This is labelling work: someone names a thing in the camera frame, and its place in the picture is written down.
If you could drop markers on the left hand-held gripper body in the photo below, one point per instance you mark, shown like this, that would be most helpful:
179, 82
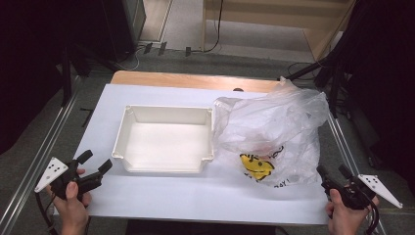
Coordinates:
52, 171

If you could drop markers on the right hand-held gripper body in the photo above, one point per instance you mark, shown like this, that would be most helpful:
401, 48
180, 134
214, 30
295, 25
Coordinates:
378, 189

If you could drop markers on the white plastic bin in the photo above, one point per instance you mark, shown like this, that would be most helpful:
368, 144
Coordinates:
166, 143

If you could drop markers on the clear plastic bag yellow print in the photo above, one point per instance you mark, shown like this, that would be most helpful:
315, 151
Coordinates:
270, 124

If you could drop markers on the person's right hand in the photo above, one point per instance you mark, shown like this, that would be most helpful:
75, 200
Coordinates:
344, 213

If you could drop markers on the person's left hand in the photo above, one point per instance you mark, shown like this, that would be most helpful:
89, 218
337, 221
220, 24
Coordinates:
72, 209

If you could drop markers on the black upright stand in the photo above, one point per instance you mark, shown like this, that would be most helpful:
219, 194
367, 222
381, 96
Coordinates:
66, 78

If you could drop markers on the black tripod stand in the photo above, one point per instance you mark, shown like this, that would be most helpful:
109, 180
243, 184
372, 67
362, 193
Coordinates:
334, 84

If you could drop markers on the person's dark clothing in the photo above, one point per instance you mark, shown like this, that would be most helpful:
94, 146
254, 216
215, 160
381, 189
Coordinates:
195, 228

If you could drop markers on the light wooden shelf unit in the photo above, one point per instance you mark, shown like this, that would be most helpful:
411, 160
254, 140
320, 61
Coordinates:
319, 39

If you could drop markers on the dark cabinet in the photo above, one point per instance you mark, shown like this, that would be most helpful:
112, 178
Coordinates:
124, 23

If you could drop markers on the metal rail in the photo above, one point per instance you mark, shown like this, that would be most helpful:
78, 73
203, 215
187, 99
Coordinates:
342, 147
42, 156

